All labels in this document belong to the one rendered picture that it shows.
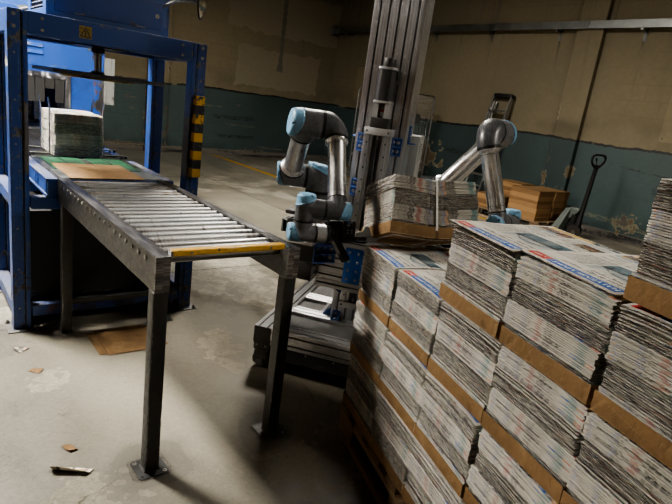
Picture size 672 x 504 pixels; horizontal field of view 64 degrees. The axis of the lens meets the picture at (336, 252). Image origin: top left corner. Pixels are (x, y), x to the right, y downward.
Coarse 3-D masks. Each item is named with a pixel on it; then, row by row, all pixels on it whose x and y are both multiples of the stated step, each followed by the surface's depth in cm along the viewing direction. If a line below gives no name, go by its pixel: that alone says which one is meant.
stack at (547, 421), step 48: (384, 288) 192; (432, 288) 166; (384, 336) 191; (432, 336) 161; (480, 336) 138; (432, 384) 159; (480, 384) 138; (528, 384) 122; (384, 432) 188; (432, 432) 159; (480, 432) 136; (528, 432) 120; (576, 432) 108; (384, 480) 186; (432, 480) 157; (480, 480) 135; (528, 480) 120
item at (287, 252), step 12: (180, 192) 274; (204, 204) 253; (228, 216) 236; (252, 228) 221; (276, 240) 208; (288, 252) 200; (264, 264) 214; (276, 264) 207; (288, 264) 201; (288, 276) 202
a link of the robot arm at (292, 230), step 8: (288, 224) 207; (296, 224) 206; (304, 224) 205; (312, 224) 208; (288, 232) 207; (296, 232) 205; (304, 232) 206; (312, 232) 207; (296, 240) 207; (304, 240) 208; (312, 240) 209
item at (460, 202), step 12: (444, 192) 207; (456, 192) 209; (468, 192) 211; (444, 204) 207; (456, 204) 209; (468, 204) 212; (444, 216) 207; (456, 216) 209; (468, 216) 211; (444, 240) 208
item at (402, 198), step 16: (400, 176) 202; (368, 192) 224; (384, 192) 210; (400, 192) 201; (416, 192) 204; (368, 208) 223; (384, 208) 208; (400, 208) 201; (416, 208) 203; (368, 224) 221; (384, 240) 217; (400, 240) 213; (416, 240) 209
